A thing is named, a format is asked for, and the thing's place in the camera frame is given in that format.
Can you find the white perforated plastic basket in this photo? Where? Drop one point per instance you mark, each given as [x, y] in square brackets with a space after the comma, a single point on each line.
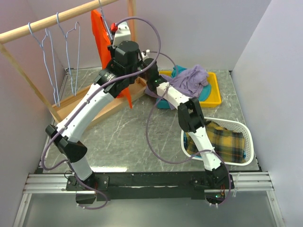
[247, 139]

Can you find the blue wire hanger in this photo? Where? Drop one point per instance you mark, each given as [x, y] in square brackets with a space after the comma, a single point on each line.
[72, 53]
[52, 75]
[109, 34]

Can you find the teal t shirt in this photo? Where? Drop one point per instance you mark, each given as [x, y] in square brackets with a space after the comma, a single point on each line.
[205, 93]

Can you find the aluminium rail frame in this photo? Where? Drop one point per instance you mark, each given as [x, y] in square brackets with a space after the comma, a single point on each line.
[118, 144]

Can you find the purple t shirt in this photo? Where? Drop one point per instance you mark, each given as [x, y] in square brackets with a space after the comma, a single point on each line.
[189, 82]

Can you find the wooden clothes rack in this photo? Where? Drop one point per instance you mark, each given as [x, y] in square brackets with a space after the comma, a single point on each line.
[58, 113]

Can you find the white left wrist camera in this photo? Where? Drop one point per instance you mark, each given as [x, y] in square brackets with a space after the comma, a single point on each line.
[120, 33]

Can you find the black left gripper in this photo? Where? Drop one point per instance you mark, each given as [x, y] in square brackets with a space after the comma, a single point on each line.
[112, 50]

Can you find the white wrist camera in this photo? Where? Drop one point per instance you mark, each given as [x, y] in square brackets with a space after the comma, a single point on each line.
[145, 54]
[120, 33]

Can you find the yellow plaid shirt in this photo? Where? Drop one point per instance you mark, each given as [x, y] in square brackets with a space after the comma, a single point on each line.
[215, 131]

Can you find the orange t shirt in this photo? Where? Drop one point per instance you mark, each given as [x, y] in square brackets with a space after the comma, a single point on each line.
[101, 38]

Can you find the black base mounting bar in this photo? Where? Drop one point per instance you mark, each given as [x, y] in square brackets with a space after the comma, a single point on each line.
[159, 185]

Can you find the yellow plastic tray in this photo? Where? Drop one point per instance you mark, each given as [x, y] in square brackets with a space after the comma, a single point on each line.
[214, 99]

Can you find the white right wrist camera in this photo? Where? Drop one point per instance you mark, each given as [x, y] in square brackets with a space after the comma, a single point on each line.
[145, 54]

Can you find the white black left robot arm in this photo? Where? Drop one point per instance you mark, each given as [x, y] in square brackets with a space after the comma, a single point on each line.
[109, 83]

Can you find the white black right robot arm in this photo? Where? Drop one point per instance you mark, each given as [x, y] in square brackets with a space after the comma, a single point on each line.
[191, 120]

